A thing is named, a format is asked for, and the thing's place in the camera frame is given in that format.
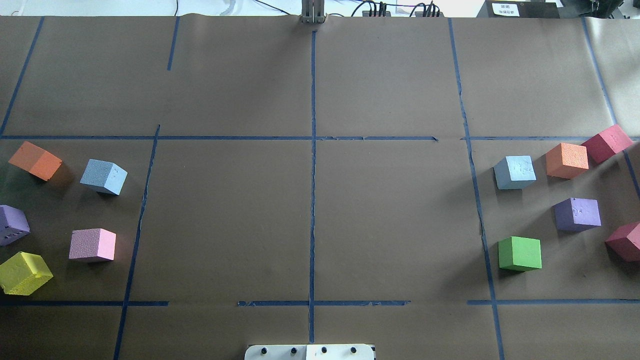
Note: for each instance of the light blue foam block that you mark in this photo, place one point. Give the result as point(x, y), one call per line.
point(104, 177)
point(514, 172)

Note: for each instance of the green foam block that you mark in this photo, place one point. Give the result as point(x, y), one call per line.
point(519, 254)

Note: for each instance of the pink foam block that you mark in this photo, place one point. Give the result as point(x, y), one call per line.
point(92, 245)

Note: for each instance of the orange foam block right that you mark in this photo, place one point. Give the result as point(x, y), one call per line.
point(566, 161)

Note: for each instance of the orange foam block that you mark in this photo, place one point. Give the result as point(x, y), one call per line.
point(566, 161)
point(36, 161)

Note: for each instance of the purple foam block right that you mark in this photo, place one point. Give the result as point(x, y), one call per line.
point(577, 214)

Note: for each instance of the purple foam block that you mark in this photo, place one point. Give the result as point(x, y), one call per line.
point(13, 225)
point(577, 214)

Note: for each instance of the black box with label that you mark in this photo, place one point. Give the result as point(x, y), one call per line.
point(518, 9)

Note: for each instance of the orange foam block left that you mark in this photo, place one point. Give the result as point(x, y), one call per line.
point(36, 161)

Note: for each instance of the red foam block upper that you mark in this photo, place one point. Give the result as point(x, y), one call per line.
point(607, 143)

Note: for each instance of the red foam block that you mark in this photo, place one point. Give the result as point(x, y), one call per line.
point(607, 143)
point(625, 242)

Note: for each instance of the purple foam block left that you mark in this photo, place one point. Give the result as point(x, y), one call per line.
point(13, 225)

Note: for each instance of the red foam block lower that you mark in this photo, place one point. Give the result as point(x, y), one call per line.
point(625, 242)

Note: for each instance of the yellow foam block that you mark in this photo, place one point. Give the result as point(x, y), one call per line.
point(24, 273)

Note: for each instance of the aluminium frame post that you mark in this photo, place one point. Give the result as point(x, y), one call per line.
point(313, 11)

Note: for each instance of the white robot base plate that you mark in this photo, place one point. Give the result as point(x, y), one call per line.
point(340, 351)

